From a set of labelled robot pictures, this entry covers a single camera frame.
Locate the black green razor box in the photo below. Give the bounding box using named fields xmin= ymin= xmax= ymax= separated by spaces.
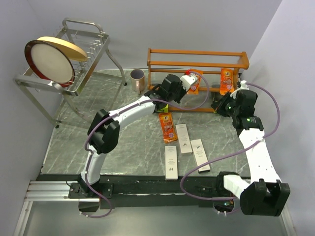
xmin=211 ymin=92 xmax=223 ymax=110
xmin=154 ymin=102 xmax=169 ymax=113

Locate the orange razor pack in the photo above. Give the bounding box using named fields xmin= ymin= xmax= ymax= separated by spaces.
xmin=158 ymin=113 xmax=178 ymax=143
xmin=185 ymin=69 xmax=203 ymax=95
xmin=220 ymin=68 xmax=234 ymax=95

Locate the orange wooden shelf rack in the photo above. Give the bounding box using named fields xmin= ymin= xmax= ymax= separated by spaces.
xmin=141 ymin=48 xmax=250 ymax=113

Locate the white box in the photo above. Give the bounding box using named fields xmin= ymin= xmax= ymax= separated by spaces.
xmin=165 ymin=146 xmax=178 ymax=180
xmin=190 ymin=139 xmax=211 ymax=173
xmin=175 ymin=123 xmax=192 ymax=154

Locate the steel dish rack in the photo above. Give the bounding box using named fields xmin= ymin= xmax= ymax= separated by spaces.
xmin=13 ymin=18 xmax=127 ymax=128

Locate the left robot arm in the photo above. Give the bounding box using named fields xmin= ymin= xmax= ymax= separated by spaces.
xmin=78 ymin=74 xmax=195 ymax=198

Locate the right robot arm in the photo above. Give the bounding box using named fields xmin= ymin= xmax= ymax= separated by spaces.
xmin=212 ymin=89 xmax=290 ymax=216

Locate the pink mug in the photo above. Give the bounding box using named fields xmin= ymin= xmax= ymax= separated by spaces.
xmin=130 ymin=69 xmax=145 ymax=95

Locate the tan wooden plate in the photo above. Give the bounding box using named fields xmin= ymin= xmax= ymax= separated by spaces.
xmin=37 ymin=36 xmax=88 ymax=61

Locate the red rimmed white plate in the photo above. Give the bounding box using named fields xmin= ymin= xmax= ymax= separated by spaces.
xmin=24 ymin=40 xmax=75 ymax=88

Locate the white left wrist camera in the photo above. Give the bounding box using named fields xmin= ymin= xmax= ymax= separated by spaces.
xmin=180 ymin=71 xmax=197 ymax=92

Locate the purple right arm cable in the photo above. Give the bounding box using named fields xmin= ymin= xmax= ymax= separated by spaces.
xmin=180 ymin=82 xmax=281 ymax=215

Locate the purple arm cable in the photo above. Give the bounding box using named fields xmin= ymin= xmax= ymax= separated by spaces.
xmin=84 ymin=69 xmax=210 ymax=218
xmin=180 ymin=82 xmax=281 ymax=215

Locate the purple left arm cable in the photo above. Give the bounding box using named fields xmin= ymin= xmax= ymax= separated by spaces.
xmin=84 ymin=69 xmax=210 ymax=218

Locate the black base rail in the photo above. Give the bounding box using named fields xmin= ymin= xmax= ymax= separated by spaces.
xmin=37 ymin=174 xmax=236 ymax=213

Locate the aluminium frame rail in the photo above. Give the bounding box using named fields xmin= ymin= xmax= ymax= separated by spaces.
xmin=14 ymin=181 xmax=99 ymax=236

